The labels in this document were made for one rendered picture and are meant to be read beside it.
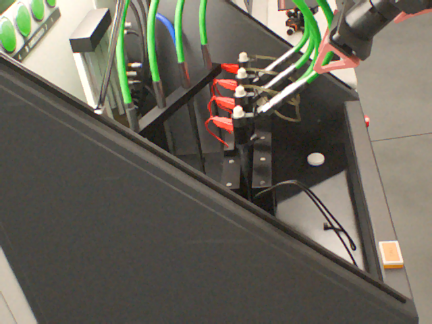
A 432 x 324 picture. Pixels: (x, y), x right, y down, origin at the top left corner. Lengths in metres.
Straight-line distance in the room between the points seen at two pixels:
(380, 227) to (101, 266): 0.48
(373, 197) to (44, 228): 0.60
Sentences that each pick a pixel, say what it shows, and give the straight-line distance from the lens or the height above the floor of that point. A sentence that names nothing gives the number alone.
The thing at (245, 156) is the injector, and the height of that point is 1.03.
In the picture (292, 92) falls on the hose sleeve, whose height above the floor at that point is 1.15.
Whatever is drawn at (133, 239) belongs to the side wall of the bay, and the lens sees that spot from 0.77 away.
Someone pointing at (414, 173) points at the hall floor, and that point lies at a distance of 2.76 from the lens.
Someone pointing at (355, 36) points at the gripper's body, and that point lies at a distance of 0.92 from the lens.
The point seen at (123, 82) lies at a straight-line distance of 1.03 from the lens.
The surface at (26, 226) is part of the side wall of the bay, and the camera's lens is 0.80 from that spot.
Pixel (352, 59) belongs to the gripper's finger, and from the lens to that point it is 0.93.
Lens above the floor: 1.63
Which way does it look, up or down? 34 degrees down
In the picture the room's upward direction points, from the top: 10 degrees counter-clockwise
